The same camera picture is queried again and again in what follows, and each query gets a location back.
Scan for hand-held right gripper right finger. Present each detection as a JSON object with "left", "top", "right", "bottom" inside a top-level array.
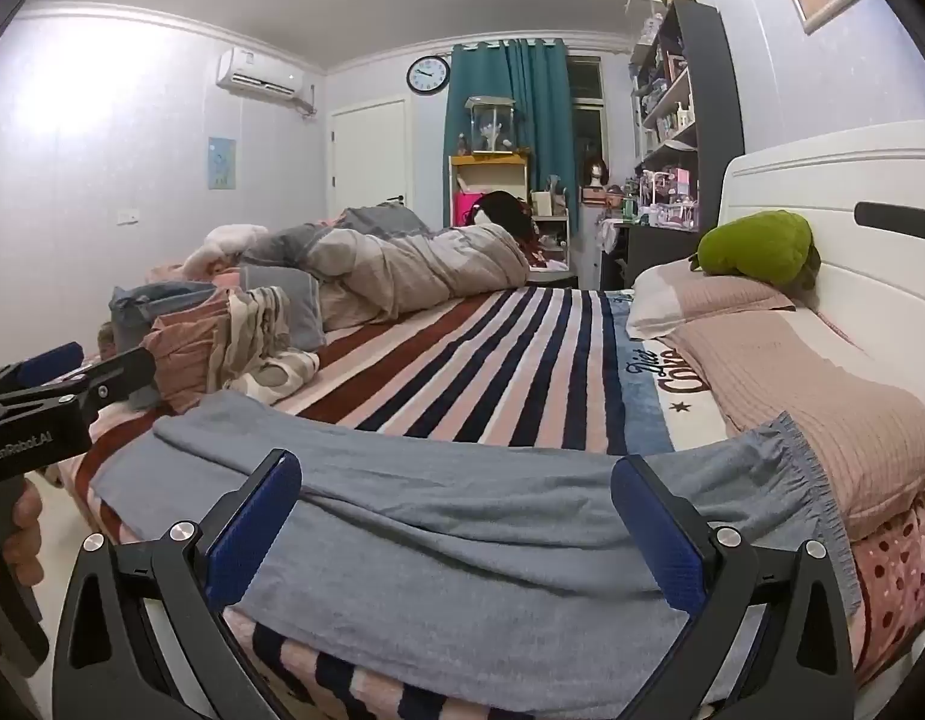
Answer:
[{"left": 610, "top": 454, "right": 857, "bottom": 720}]

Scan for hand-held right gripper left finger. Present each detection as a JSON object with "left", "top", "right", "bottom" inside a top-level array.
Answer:
[{"left": 52, "top": 448, "right": 306, "bottom": 720}]

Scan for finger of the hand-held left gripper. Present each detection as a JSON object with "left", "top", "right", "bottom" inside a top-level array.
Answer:
[
  {"left": 61, "top": 345, "right": 158, "bottom": 425},
  {"left": 0, "top": 343, "right": 86, "bottom": 392}
]

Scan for grey pants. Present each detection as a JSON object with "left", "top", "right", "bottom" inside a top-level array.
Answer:
[{"left": 89, "top": 390, "right": 863, "bottom": 700}]

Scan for person's left hand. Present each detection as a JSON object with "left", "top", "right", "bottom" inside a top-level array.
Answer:
[{"left": 0, "top": 478, "right": 44, "bottom": 581}]

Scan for rust striped garment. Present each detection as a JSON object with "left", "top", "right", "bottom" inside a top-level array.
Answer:
[{"left": 128, "top": 298, "right": 237, "bottom": 415}]

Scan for blue denim jeans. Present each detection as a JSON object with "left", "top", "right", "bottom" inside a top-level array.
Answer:
[{"left": 98, "top": 282, "right": 234, "bottom": 361}]

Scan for beige camouflage garment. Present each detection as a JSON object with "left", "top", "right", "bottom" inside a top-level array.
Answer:
[{"left": 209, "top": 285, "right": 322, "bottom": 400}]

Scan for white fluffy blanket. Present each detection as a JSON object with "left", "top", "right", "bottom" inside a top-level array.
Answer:
[{"left": 178, "top": 223, "right": 270, "bottom": 280}]

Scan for grey folded cloth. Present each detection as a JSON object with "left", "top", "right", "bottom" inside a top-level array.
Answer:
[{"left": 239, "top": 265, "right": 330, "bottom": 351}]

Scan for large pink ribbed pillow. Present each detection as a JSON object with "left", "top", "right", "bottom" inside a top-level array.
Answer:
[{"left": 666, "top": 310, "right": 925, "bottom": 542}]

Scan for striped fleece blanket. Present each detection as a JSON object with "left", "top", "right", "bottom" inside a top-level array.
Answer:
[{"left": 46, "top": 285, "right": 737, "bottom": 720}]

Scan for pink polka dot sheet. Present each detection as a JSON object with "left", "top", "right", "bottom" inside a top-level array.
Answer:
[{"left": 848, "top": 493, "right": 925, "bottom": 687}]

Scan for green plush toy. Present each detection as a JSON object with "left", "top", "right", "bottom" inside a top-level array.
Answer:
[{"left": 689, "top": 210, "right": 824, "bottom": 288}]

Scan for grey beige duvet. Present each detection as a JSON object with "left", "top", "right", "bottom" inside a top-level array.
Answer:
[{"left": 241, "top": 202, "right": 532, "bottom": 331}]

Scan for white air conditioner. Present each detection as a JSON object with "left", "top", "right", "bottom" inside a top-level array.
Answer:
[{"left": 215, "top": 46, "right": 318, "bottom": 116}]

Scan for white door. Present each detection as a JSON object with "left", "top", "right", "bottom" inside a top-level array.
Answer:
[{"left": 328, "top": 95, "right": 416, "bottom": 218}]

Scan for yellow white shelf unit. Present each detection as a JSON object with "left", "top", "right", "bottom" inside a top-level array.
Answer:
[{"left": 448, "top": 151, "right": 532, "bottom": 231}]

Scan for white bed headboard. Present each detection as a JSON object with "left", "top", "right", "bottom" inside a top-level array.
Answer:
[{"left": 713, "top": 118, "right": 925, "bottom": 410}]

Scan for teal curtain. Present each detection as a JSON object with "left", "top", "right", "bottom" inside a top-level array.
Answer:
[{"left": 442, "top": 37, "right": 581, "bottom": 232}]

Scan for glass display tank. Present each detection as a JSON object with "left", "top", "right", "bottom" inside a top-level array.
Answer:
[{"left": 463, "top": 95, "right": 518, "bottom": 155}]

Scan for dark tall bookshelf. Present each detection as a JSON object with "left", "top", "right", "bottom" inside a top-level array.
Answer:
[{"left": 627, "top": 0, "right": 746, "bottom": 242}]

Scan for light blue wall poster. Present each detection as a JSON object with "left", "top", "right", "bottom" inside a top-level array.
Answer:
[{"left": 207, "top": 136, "right": 237, "bottom": 191}]

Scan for round wall clock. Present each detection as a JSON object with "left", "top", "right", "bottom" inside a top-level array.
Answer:
[{"left": 406, "top": 55, "right": 452, "bottom": 97}]

